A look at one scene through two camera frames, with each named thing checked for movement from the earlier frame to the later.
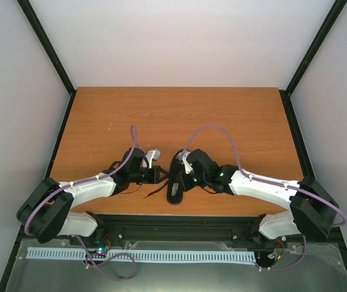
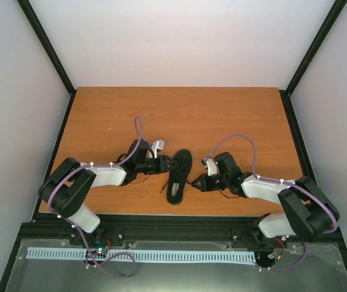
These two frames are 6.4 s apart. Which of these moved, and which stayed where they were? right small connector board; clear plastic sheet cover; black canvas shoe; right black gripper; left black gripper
Moved: left black gripper; right black gripper
Stayed: clear plastic sheet cover; black canvas shoe; right small connector board
